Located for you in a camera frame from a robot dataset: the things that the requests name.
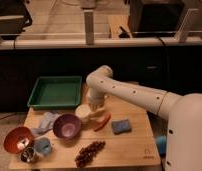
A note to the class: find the orange carrot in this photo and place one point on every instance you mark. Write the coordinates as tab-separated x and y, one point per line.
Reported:
101	124

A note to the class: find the grey blue cloth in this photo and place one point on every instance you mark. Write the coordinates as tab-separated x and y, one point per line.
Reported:
45	124

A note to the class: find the white cup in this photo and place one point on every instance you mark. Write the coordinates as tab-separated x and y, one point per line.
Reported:
83	112

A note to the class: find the metal cup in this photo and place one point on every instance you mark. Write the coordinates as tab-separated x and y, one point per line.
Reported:
29	155

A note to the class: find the green plastic tray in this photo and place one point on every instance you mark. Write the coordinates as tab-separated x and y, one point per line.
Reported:
56	92

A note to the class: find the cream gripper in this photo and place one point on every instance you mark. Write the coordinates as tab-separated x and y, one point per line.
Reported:
94	106

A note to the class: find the blue tape roll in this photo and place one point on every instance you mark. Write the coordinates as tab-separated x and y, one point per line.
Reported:
161	144

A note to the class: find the red bowl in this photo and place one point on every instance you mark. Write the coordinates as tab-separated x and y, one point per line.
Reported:
18	139

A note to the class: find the bunch of dark grapes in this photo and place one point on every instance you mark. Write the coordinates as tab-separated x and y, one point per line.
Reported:
86	154

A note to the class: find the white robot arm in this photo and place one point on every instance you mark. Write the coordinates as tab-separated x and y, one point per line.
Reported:
183	113

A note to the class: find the wooden table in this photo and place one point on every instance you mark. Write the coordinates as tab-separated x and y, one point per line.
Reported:
131	151

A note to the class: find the blue sponge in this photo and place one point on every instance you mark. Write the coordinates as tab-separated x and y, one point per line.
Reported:
121	126

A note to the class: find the metal railing post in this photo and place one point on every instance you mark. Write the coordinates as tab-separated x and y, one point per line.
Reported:
89	27

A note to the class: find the blue mug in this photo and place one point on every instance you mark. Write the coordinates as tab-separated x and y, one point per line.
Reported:
43	146

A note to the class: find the purple bowl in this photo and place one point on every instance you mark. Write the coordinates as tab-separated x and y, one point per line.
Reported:
67	126

